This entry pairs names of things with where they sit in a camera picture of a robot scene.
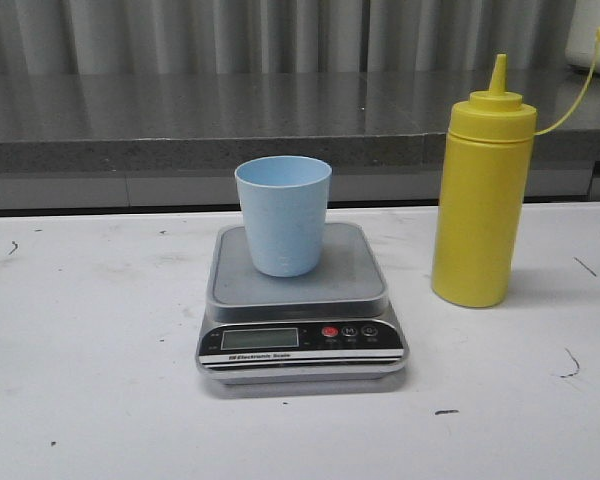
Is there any grey stone counter ledge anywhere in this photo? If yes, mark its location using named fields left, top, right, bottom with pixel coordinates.
left=0, top=69, right=600, bottom=210

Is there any light blue plastic cup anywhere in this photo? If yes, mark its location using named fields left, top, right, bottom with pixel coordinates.
left=234, top=155, right=332, bottom=277

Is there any yellow squeeze bottle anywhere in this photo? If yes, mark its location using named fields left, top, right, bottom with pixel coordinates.
left=431, top=53, right=591, bottom=309

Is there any white appliance on counter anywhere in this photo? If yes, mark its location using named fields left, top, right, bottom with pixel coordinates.
left=565, top=0, right=600, bottom=74

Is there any silver digital kitchen scale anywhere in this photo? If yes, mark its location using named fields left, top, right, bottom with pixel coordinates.
left=195, top=222, right=409, bottom=396

